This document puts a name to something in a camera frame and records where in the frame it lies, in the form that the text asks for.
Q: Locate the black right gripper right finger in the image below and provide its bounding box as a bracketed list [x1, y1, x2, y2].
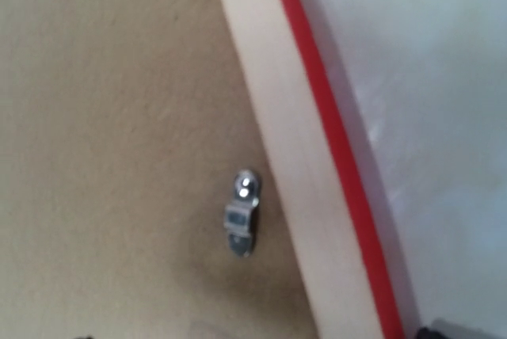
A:
[415, 319, 505, 339]

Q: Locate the red wooden picture frame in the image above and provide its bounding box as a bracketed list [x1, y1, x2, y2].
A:
[222, 0, 405, 338]

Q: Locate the brown cardboard backing board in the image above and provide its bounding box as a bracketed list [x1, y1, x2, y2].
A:
[1, 0, 317, 338]

